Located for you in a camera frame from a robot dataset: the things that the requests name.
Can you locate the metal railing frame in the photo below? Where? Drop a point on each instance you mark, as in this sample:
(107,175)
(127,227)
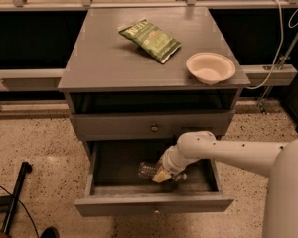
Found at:
(38,37)

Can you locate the grey wooden drawer cabinet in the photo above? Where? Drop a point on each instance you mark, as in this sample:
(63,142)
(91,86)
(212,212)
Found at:
(108,74)

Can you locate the black shoe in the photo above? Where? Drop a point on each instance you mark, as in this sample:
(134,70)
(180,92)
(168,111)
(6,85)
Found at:
(50,232)

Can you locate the closed grey top drawer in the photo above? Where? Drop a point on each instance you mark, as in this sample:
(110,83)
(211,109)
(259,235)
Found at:
(132,126)

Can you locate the open grey middle drawer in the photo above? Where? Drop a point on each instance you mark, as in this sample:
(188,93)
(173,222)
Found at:
(115,188)

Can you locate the black metal stand leg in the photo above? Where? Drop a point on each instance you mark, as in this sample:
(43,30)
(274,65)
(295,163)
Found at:
(8,202)

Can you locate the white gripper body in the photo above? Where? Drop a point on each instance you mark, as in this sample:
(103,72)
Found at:
(168,164)

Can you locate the white paper bowl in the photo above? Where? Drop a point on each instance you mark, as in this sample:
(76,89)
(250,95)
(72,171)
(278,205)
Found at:
(210,68)

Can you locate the green chip bag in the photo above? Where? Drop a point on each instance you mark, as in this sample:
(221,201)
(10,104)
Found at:
(155,42)

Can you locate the clear plastic water bottle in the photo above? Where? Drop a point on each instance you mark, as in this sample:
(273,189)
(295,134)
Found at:
(148,170)

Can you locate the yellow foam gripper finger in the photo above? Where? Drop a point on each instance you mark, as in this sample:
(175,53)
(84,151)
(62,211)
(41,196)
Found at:
(161,175)

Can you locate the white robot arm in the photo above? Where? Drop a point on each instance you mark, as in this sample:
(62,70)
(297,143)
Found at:
(276,161)

